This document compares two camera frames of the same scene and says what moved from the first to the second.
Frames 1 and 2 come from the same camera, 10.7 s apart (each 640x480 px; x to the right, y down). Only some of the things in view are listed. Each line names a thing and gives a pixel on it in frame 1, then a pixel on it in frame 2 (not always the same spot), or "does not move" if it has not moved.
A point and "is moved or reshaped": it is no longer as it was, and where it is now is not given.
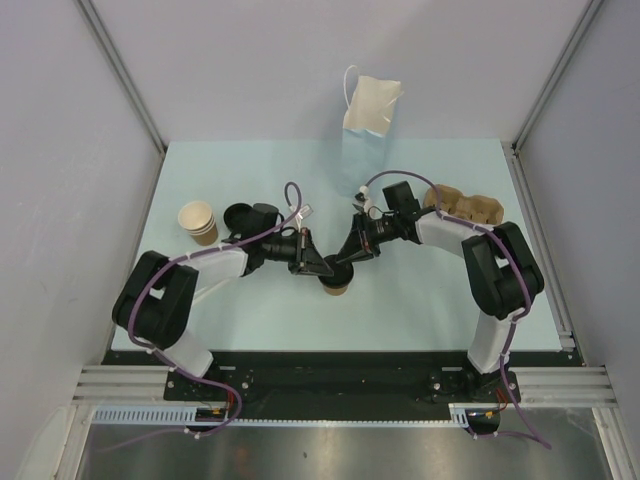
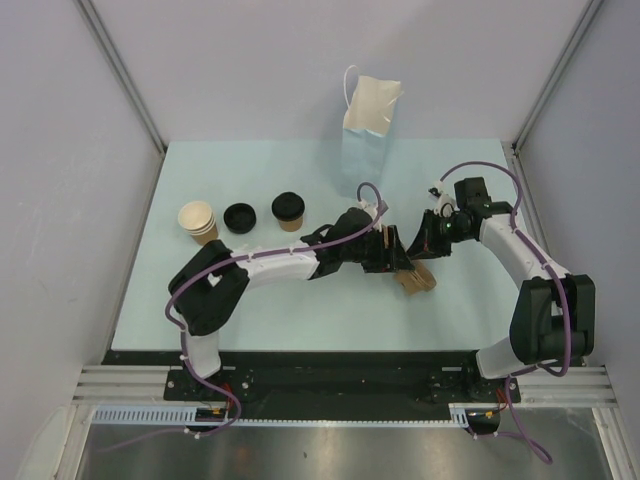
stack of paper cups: x=198 y=219 does not move
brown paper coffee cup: x=339 y=291 is moved or reshaped
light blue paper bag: x=370 y=103 does not move
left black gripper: x=310 y=257 → x=390 y=259
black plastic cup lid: x=342 y=272 is moved or reshaped
